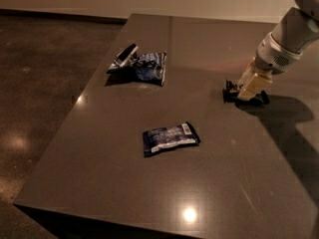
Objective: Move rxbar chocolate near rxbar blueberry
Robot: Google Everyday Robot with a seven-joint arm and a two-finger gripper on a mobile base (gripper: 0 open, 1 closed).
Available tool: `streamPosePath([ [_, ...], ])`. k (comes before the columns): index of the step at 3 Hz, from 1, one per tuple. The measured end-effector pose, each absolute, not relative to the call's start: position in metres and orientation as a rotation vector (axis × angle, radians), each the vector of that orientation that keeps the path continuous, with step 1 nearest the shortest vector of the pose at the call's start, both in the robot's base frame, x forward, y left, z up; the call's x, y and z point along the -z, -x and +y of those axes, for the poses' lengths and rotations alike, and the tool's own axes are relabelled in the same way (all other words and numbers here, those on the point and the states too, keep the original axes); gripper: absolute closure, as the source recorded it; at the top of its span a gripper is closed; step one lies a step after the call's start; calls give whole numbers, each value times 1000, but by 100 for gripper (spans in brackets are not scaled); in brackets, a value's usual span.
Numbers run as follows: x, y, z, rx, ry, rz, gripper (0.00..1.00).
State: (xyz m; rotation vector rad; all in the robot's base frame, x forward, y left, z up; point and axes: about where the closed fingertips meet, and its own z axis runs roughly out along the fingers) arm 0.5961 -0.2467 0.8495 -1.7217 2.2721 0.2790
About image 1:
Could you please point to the blue blueberry rxbar wrapper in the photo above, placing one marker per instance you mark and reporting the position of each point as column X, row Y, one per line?
column 167, row 138

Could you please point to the black chocolate rxbar wrapper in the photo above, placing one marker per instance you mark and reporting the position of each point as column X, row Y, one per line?
column 230, row 95

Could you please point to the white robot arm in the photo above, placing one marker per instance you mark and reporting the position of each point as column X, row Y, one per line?
column 297, row 29

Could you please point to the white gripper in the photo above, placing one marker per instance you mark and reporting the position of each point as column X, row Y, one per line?
column 274, row 58

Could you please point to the crumpled blue snack bag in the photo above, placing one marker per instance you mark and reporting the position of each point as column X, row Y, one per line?
column 150, row 68

